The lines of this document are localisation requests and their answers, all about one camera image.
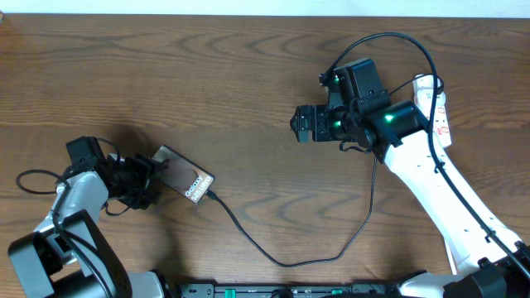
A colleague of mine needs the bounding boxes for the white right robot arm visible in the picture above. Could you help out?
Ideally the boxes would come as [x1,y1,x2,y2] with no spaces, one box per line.
[290,59,529,297]

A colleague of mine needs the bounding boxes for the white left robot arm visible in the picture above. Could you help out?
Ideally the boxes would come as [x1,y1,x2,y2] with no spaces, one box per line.
[8,137,178,297]

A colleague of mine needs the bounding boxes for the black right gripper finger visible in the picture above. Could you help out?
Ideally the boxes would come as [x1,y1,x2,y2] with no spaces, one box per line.
[290,119,311,143]
[290,105,313,124]

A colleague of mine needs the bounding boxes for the rose gold Galaxy smartphone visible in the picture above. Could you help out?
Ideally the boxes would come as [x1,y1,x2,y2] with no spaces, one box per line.
[152,145,215,204]

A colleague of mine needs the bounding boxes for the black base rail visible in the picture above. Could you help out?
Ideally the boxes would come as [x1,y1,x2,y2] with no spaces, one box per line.
[178,282,402,298]

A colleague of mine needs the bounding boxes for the black USB charging cable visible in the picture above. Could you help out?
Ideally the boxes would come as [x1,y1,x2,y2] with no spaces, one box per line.
[205,73,445,268]

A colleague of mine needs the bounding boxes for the white power strip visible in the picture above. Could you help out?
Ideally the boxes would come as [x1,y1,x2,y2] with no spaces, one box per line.
[412,74,452,148]

